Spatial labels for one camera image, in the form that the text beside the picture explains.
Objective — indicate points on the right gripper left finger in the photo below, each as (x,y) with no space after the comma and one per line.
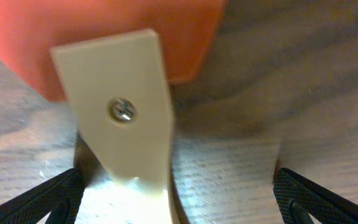
(59,199)

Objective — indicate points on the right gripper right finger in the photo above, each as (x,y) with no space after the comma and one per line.
(299,199)

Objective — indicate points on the orange scraper wooden handle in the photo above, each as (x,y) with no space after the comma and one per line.
(114,61)

